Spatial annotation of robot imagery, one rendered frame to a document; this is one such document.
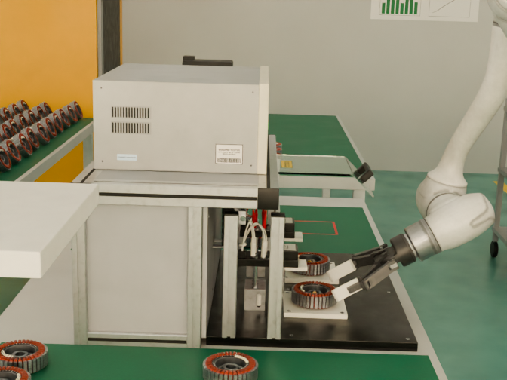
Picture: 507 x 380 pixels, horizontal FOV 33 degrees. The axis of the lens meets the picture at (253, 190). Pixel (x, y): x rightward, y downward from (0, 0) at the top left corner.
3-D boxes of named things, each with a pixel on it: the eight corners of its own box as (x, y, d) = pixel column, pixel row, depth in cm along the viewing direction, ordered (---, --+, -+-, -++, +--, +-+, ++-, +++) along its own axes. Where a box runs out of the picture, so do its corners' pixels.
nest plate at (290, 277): (333, 266, 238) (334, 262, 237) (338, 284, 223) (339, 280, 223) (281, 265, 238) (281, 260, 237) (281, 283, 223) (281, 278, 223)
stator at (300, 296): (334, 294, 212) (335, 280, 211) (339, 311, 201) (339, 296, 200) (290, 293, 212) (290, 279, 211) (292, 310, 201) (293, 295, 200)
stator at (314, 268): (326, 263, 236) (327, 250, 235) (332, 277, 225) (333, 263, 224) (286, 263, 235) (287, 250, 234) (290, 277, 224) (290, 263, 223)
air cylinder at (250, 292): (265, 299, 211) (265, 278, 209) (265, 311, 203) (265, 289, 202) (244, 298, 211) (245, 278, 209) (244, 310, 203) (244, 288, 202)
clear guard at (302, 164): (364, 177, 242) (364, 157, 241) (373, 197, 219) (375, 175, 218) (250, 173, 243) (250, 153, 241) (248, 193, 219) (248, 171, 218)
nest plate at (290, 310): (342, 296, 214) (342, 292, 214) (347, 319, 199) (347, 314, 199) (282, 295, 214) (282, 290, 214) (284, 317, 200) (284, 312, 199)
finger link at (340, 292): (363, 287, 199) (363, 289, 198) (336, 301, 200) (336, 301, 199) (357, 277, 198) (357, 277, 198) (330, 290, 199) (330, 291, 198)
